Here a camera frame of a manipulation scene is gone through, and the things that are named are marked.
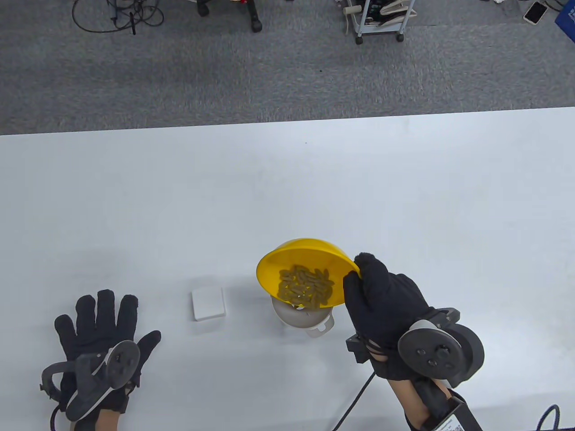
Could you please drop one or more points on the person's left hand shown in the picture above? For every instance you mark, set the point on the person's left hand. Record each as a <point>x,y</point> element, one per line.
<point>101,330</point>

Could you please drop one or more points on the person's right hand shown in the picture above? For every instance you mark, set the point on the person's right hand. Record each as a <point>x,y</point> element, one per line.
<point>382,305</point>

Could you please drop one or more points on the pile of green raisins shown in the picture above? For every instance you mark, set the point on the pile of green raisins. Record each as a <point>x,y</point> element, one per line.
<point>305,287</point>

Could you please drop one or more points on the grey funnel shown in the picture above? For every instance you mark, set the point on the grey funnel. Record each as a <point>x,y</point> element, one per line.
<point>292,318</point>

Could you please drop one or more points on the yellow bowl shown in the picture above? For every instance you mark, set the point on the yellow bowl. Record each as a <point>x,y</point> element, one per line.
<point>305,253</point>

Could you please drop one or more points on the white square jar lid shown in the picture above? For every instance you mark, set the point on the white square jar lid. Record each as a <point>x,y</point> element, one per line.
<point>209,304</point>

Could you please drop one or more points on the person's right forearm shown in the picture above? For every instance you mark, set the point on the person's right forearm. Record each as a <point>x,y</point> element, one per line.
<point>406,399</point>

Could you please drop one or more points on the person's left forearm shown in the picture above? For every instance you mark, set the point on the person's left forearm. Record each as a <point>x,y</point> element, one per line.
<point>107,422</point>

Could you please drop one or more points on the grey tracking controller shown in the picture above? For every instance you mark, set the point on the grey tracking controller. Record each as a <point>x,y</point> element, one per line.
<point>121,363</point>
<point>431,352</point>

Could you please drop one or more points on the black glove sensor clip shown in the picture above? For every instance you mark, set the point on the black glove sensor clip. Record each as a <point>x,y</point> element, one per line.
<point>357,348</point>

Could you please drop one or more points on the black wrist box with label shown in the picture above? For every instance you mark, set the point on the black wrist box with label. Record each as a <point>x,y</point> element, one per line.
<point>453,420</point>

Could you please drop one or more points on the white wheeled cart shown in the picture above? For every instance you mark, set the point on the white wheeled cart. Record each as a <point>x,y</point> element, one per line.
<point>379,28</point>

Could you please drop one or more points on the white smartphone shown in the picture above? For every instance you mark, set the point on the white smartphone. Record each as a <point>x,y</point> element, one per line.
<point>535,12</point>

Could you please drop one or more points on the blue box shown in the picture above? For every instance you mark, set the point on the blue box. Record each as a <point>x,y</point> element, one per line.
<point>568,20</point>

